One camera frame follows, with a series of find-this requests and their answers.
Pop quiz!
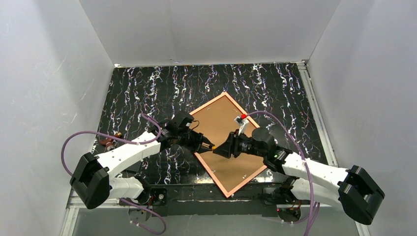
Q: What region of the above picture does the brown copper pipe fitting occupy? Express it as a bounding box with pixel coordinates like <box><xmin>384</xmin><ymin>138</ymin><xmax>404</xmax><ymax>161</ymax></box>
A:
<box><xmin>98</xmin><ymin>132</ymin><xmax>123</xmax><ymax>152</ymax></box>

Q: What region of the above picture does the aluminium right side rail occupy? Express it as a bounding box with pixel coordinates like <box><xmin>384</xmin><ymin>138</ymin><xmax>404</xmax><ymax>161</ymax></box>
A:
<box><xmin>296</xmin><ymin>61</ymin><xmax>338</xmax><ymax>167</ymax></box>

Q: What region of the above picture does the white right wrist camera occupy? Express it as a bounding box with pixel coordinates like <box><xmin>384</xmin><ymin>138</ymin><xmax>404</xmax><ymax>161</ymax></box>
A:
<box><xmin>234</xmin><ymin>114</ymin><xmax>249</xmax><ymax>135</ymax></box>

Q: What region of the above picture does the aluminium front rail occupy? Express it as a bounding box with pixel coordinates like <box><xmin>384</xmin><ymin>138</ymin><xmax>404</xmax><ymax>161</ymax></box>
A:
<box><xmin>61</xmin><ymin>184</ymin><xmax>362</xmax><ymax>211</ymax></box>

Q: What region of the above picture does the aluminium rail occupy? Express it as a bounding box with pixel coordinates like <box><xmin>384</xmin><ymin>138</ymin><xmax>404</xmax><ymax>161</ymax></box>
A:
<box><xmin>61</xmin><ymin>184</ymin><xmax>362</xmax><ymax>211</ymax></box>
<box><xmin>296</xmin><ymin>61</ymin><xmax>338</xmax><ymax>167</ymax></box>

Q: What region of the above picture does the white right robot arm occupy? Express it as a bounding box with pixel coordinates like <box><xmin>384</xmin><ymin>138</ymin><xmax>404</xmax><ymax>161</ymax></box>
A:
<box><xmin>213</xmin><ymin>128</ymin><xmax>385</xmax><ymax>225</ymax></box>

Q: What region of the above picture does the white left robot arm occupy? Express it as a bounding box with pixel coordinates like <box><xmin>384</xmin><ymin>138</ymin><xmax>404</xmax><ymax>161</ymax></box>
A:
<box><xmin>70</xmin><ymin>112</ymin><xmax>214</xmax><ymax>209</ymax></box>

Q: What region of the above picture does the red picture frame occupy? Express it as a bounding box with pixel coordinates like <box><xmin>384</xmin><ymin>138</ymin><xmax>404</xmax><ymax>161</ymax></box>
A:
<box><xmin>190</xmin><ymin>92</ymin><xmax>266</xmax><ymax>198</ymax></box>

